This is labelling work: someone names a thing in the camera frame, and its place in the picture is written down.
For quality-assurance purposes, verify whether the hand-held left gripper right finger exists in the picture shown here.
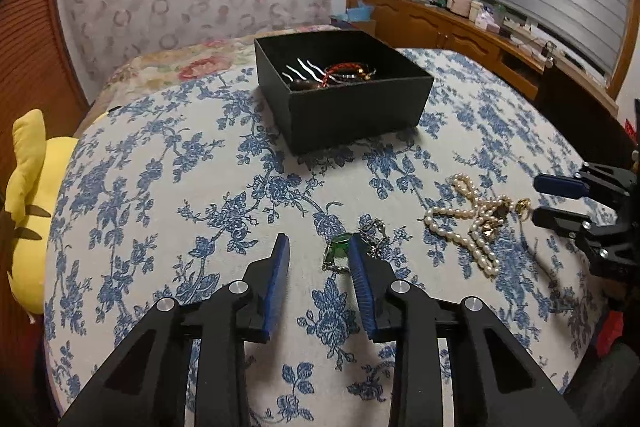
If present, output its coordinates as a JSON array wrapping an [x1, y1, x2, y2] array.
[[347, 233, 583, 427]]

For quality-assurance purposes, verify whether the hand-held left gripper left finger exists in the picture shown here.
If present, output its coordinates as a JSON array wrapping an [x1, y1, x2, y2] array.
[[57, 233, 291, 427]]

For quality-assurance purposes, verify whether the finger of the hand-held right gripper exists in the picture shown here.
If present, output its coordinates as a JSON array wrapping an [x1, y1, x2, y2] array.
[[531, 206, 622, 249], [532, 162, 636, 200]]

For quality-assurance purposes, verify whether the green gem chain necklace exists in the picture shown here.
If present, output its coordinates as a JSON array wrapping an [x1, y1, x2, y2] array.
[[322, 218, 391, 275]]

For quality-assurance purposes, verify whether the white pearl necklace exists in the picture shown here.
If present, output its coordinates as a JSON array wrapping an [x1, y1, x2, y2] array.
[[424, 174, 518, 278]]

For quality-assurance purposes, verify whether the black cardboard box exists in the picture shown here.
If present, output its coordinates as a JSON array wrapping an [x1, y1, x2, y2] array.
[[254, 30, 435, 156]]

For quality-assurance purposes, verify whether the silver wavy hair fork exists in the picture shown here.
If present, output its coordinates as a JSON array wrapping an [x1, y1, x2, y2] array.
[[284, 56, 330, 92]]

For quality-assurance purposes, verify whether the red braided bracelet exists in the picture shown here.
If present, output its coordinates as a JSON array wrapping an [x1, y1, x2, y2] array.
[[320, 62, 376, 88]]

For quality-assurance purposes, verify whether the dark furniture panel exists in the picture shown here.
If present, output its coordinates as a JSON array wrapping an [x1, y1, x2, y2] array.
[[537, 54, 633, 158]]

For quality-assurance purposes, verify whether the blue floral tablecloth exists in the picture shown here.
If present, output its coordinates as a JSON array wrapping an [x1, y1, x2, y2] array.
[[42, 47, 621, 427]]

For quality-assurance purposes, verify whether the pink tissue box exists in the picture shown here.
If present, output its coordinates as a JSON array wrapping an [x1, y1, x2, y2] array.
[[475, 9, 501, 32]]

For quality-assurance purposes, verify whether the long wooden sideboard cabinet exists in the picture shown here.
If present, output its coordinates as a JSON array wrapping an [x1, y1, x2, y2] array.
[[346, 0, 621, 118]]

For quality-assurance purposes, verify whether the floral bed blanket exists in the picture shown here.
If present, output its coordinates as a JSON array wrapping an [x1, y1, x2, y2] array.
[[82, 24, 343, 118]]

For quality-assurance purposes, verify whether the yellow plush toy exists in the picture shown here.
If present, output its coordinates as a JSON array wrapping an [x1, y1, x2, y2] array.
[[0, 108, 81, 325]]

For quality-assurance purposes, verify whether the blue plastic bag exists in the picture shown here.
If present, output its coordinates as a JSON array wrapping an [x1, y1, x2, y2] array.
[[345, 4, 373, 25]]

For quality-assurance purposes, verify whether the brown slatted wooden wardrobe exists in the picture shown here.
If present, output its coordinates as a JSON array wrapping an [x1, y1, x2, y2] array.
[[0, 0, 91, 168]]

